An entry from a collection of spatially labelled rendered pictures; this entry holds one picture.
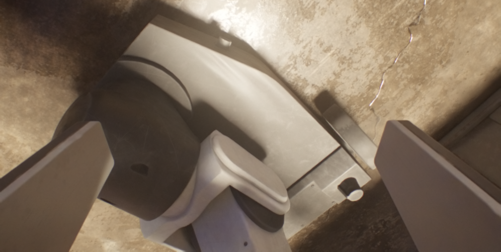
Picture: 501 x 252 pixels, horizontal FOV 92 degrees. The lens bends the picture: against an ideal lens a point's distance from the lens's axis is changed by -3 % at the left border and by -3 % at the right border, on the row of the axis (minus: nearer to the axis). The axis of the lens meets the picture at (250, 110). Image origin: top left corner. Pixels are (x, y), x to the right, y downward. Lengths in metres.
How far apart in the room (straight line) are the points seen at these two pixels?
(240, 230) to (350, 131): 0.36
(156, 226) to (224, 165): 0.15
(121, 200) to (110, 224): 0.62
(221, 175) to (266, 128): 0.20
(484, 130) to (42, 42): 1.31
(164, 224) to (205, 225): 0.07
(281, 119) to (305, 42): 0.23
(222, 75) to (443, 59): 0.70
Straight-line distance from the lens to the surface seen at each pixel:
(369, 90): 0.84
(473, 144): 1.15
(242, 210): 0.44
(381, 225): 1.36
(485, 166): 1.11
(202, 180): 0.39
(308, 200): 0.70
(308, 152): 0.62
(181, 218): 0.42
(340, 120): 0.67
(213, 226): 0.47
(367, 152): 0.67
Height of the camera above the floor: 0.62
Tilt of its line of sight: 60 degrees down
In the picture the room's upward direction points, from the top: 159 degrees clockwise
